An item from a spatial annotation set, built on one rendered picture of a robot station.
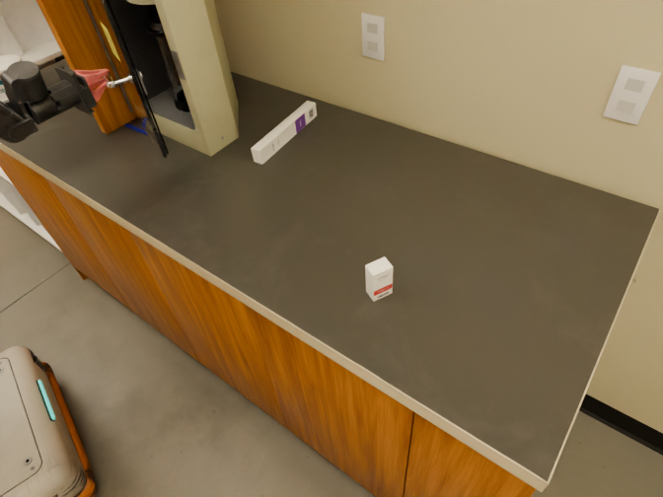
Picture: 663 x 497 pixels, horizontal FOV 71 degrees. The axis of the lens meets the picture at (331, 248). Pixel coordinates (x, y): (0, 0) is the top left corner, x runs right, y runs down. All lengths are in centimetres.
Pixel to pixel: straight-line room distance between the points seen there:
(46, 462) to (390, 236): 126
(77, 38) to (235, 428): 136
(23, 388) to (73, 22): 119
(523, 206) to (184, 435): 142
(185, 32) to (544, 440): 110
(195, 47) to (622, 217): 106
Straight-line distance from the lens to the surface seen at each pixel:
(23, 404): 193
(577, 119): 123
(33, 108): 121
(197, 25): 126
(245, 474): 181
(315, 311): 92
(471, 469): 100
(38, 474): 177
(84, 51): 153
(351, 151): 129
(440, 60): 129
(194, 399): 198
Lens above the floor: 168
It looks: 47 degrees down
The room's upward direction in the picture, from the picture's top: 6 degrees counter-clockwise
